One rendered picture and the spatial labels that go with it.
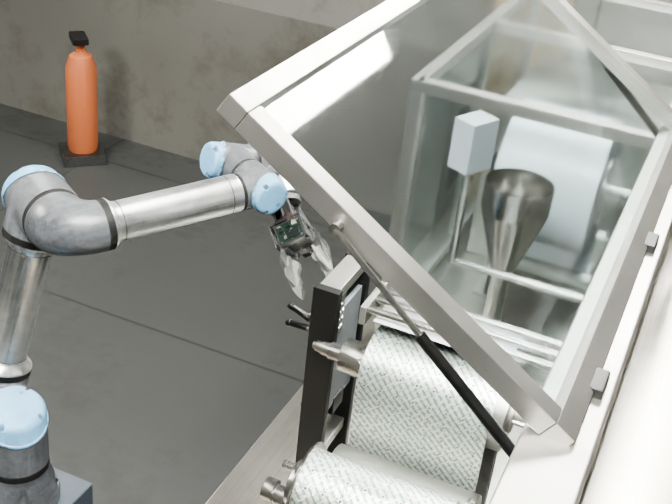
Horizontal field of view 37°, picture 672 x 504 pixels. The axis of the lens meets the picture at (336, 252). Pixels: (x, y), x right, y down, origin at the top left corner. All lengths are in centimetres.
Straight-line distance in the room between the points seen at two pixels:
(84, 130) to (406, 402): 394
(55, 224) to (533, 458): 100
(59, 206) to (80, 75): 352
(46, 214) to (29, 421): 40
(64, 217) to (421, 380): 68
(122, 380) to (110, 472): 50
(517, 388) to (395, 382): 57
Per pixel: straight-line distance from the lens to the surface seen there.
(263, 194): 194
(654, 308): 193
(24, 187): 193
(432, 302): 114
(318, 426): 195
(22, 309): 202
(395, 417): 174
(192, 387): 389
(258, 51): 521
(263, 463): 223
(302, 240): 203
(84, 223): 183
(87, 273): 456
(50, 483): 211
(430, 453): 176
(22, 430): 199
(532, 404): 117
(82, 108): 541
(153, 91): 562
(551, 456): 117
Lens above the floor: 238
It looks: 30 degrees down
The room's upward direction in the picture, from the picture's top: 7 degrees clockwise
